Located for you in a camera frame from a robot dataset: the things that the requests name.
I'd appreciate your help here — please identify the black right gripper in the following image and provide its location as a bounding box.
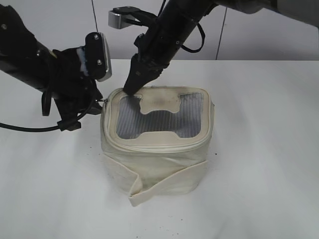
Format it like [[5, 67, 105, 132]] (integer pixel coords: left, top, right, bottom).
[[123, 0, 199, 95]]

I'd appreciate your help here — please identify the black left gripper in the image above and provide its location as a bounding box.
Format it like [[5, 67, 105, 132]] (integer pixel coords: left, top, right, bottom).
[[41, 48, 102, 129]]

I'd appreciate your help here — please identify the cream fabric zipper bag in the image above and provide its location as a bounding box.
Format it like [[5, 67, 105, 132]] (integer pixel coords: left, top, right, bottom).
[[100, 87, 214, 207]]

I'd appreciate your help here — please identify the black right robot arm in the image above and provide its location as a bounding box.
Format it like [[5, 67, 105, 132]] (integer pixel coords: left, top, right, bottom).
[[113, 0, 319, 96]]

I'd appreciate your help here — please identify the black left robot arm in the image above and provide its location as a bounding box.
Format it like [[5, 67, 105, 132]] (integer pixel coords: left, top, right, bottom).
[[0, 5, 106, 132]]

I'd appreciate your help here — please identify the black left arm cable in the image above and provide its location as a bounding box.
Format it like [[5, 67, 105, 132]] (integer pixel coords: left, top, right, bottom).
[[0, 64, 103, 132]]

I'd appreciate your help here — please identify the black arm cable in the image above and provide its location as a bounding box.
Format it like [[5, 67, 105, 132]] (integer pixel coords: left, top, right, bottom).
[[0, 64, 103, 132], [180, 0, 217, 53]]

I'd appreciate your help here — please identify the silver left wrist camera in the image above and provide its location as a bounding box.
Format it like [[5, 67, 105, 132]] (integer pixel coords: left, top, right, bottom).
[[85, 32, 112, 82]]

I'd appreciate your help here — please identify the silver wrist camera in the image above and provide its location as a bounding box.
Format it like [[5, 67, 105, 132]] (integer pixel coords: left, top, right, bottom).
[[85, 32, 112, 82], [108, 6, 157, 29]]

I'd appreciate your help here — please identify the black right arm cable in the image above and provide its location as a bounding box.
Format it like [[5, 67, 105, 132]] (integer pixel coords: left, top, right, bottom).
[[180, 0, 217, 53]]

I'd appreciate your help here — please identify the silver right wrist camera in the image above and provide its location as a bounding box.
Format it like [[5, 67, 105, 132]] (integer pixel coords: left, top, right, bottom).
[[108, 6, 157, 29]]

